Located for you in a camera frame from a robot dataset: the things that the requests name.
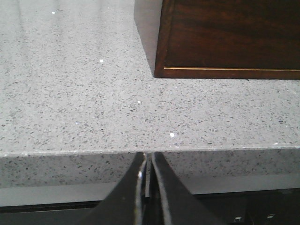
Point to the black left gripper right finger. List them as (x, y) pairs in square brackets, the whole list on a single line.
[(171, 203)]

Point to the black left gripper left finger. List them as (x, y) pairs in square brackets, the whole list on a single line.
[(125, 203)]

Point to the dark wooden drawer cabinet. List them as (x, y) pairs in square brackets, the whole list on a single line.
[(153, 19)]

